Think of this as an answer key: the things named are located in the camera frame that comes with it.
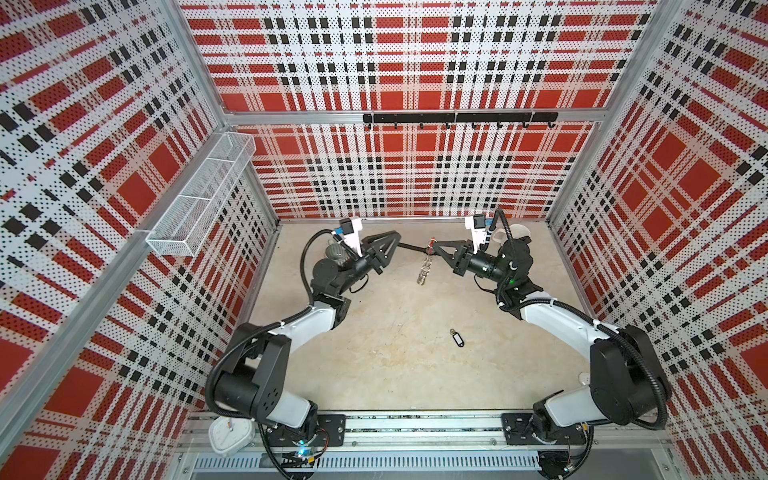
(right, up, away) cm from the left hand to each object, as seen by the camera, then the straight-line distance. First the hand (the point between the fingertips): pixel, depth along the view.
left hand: (394, 236), depth 72 cm
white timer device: (-40, -48, -1) cm, 62 cm away
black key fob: (+19, -30, +17) cm, 40 cm away
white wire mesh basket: (-65, +5, +19) cm, 68 cm away
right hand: (+10, -2, +2) cm, 10 cm away
